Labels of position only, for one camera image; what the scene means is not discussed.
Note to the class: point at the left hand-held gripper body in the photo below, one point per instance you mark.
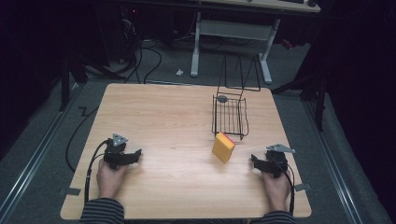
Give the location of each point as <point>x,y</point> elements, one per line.
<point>115,152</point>

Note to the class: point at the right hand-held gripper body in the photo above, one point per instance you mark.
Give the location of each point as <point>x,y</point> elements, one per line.
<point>276,161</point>

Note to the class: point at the person's left hand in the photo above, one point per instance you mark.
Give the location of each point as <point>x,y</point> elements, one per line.
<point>109,182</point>

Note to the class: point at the person's right hand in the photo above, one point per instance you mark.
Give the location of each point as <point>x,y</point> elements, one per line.
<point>277,189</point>

